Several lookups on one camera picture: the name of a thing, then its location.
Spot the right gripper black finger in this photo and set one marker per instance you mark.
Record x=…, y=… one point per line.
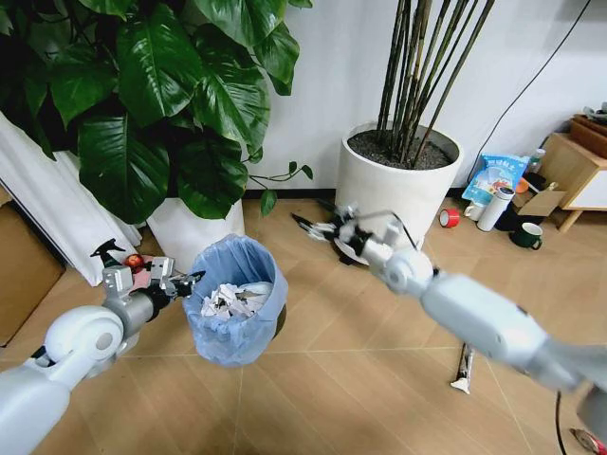
x=337, y=209
x=314, y=228

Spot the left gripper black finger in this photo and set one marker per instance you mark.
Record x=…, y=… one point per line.
x=183, y=293
x=191, y=278

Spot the trash bin with blue bag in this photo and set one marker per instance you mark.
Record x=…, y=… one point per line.
x=237, y=327

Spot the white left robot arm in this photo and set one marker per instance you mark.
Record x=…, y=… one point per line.
x=33, y=393

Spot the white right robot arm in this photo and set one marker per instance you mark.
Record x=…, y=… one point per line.
x=479, y=308

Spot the white tapered plant pot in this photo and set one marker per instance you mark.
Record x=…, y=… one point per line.
x=194, y=234

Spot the red round object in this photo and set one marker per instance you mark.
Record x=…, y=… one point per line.
x=134, y=261

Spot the crumpled white paper scraps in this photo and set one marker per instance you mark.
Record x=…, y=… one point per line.
x=234, y=299

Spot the white round plant pot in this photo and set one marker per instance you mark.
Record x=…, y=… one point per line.
x=403, y=189

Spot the black spray bottle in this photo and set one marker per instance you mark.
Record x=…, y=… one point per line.
x=110, y=253

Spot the red tape roll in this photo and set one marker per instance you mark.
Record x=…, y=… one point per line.
x=449, y=218

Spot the white mug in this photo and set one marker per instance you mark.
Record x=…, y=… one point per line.
x=473, y=210

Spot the brown cardboard sheet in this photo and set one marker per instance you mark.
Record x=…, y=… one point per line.
x=23, y=279

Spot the white thermos bottle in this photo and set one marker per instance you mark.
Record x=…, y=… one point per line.
x=494, y=209

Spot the white stacked panels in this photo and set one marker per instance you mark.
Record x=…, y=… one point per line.
x=52, y=204

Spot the blue snack bag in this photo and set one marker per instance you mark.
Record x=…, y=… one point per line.
x=493, y=174

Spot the bamboo stalk plant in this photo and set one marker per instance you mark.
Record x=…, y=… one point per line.
x=422, y=80

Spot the dark green mug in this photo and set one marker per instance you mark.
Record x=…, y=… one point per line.
x=526, y=235

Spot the silver snack wrapper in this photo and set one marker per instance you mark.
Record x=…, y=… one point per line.
x=464, y=369

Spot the large-leaf green plant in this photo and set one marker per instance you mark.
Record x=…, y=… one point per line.
x=142, y=104

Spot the open cardboard box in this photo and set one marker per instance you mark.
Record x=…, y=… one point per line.
x=538, y=201

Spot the wooden cabinet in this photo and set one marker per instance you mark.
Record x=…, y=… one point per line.
x=576, y=173

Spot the brown box on cabinet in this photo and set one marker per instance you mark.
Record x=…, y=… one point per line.
x=590, y=132

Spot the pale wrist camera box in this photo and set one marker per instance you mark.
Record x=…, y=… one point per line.
x=162, y=269

